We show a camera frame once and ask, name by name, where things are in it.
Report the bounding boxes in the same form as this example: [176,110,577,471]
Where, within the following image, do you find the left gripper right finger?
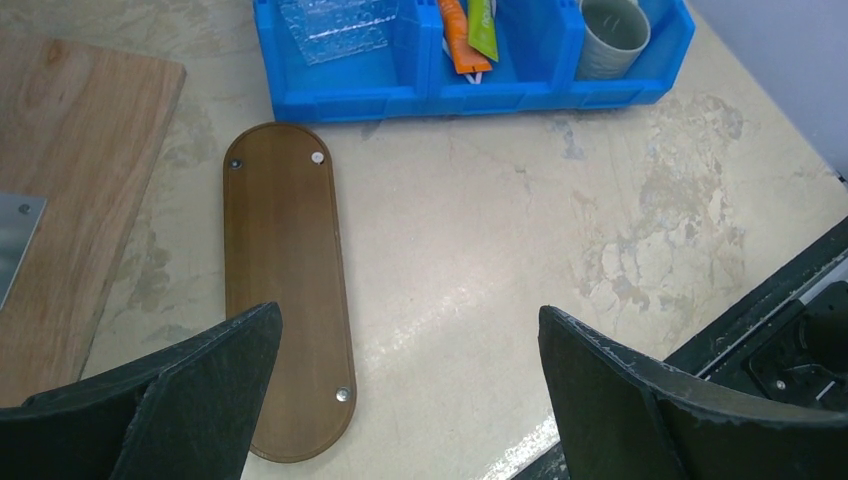
[538,306,847,479]

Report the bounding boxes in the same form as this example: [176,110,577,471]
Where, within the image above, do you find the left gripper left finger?
[1,303,283,479]

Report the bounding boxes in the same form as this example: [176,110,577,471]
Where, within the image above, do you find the brown oval wooden tray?
[223,122,357,463]

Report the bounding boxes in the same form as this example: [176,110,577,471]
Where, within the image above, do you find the blue divided plastic bin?
[251,0,697,125]

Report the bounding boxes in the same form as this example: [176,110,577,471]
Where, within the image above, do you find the white toothbrush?
[442,39,482,86]

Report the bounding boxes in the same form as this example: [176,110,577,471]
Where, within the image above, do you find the green toothpaste tube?
[468,0,499,62]

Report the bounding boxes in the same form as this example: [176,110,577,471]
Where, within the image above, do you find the wooden board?
[1,31,186,407]

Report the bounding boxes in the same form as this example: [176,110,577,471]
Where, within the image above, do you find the grey mug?
[576,0,652,80]

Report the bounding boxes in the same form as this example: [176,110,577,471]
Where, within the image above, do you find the clear plastic blister pack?
[279,0,398,66]

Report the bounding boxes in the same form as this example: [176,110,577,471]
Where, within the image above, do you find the metal bracket on board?
[1,192,47,307]

